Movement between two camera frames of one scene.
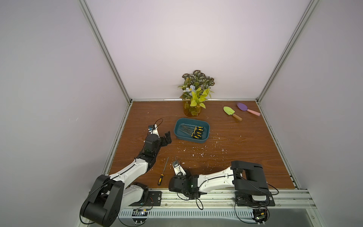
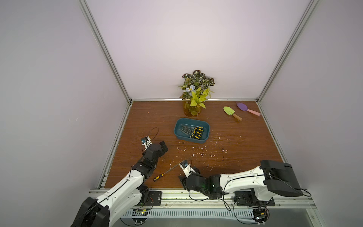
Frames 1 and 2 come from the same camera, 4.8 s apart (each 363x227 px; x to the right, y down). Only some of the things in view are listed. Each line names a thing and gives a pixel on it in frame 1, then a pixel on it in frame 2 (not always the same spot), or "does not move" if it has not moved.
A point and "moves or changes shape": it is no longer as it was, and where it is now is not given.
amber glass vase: (190, 111) does not move
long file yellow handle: (162, 175) moves or changes shape
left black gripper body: (164, 143) to (160, 152)
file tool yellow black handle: (199, 129) does not move
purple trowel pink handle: (244, 108) does not move
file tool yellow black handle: (196, 132) does not move
